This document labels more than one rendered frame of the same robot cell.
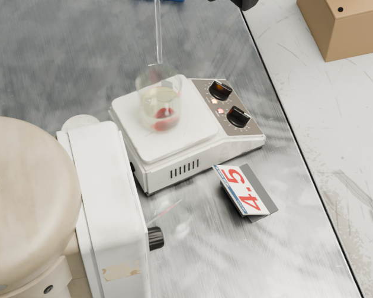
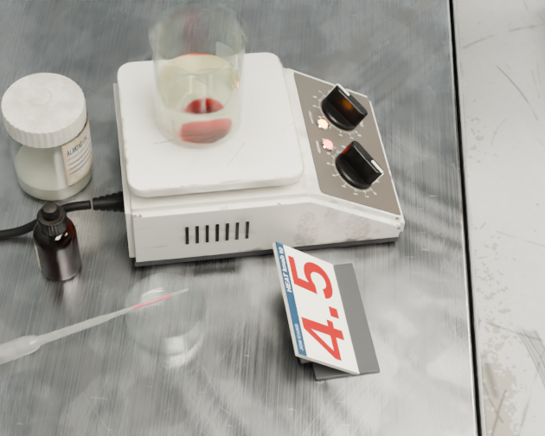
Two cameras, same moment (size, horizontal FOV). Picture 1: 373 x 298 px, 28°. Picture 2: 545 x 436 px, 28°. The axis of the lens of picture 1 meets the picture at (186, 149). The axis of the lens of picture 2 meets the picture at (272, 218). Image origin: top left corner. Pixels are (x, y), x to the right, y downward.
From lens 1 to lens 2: 0.35 m
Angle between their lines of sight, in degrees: 9
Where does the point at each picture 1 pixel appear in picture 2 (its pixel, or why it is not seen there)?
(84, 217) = not seen: outside the picture
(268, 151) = (403, 254)
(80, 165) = not seen: outside the picture
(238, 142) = (342, 214)
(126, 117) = (134, 101)
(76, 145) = not seen: outside the picture
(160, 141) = (177, 160)
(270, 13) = (503, 12)
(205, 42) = (362, 28)
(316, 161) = (493, 300)
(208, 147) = (273, 202)
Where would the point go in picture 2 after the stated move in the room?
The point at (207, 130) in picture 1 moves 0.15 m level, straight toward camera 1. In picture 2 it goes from (278, 168) to (189, 347)
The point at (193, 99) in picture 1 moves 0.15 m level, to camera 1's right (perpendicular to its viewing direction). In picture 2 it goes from (276, 102) to (484, 159)
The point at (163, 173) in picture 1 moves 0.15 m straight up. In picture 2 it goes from (168, 227) to (161, 72)
